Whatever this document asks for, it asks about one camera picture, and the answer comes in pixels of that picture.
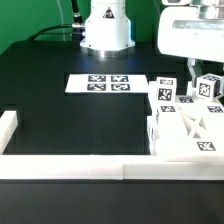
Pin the white chair back frame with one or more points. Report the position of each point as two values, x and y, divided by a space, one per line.
187 129

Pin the white U-shaped fence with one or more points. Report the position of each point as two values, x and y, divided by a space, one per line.
91 167

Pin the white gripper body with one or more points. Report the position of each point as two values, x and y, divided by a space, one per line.
192 29

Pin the white nut cube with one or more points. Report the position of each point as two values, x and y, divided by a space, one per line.
166 89
208 86

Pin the white marker base plate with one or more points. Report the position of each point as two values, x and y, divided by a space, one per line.
106 83

